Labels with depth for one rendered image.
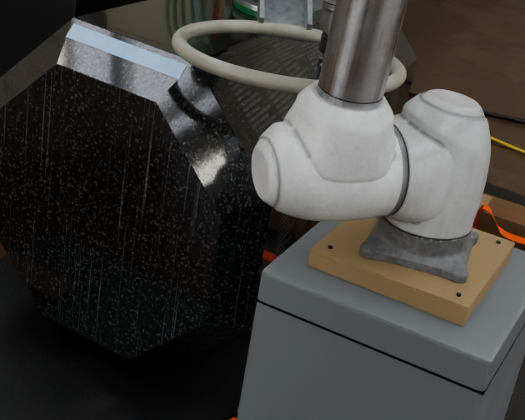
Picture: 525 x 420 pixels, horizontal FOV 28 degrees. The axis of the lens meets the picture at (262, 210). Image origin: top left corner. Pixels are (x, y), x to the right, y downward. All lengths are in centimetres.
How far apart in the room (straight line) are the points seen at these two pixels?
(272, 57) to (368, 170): 107
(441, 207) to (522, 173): 275
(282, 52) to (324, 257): 102
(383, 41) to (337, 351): 52
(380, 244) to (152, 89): 82
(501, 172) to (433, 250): 267
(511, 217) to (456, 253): 200
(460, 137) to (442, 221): 14
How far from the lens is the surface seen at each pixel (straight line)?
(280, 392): 181
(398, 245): 173
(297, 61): 269
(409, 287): 169
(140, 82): 239
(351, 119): 153
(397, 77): 211
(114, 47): 246
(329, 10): 192
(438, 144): 164
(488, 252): 185
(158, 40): 247
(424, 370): 167
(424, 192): 165
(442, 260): 173
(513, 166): 447
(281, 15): 249
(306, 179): 154
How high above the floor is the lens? 166
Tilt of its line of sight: 27 degrees down
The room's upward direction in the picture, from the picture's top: 9 degrees clockwise
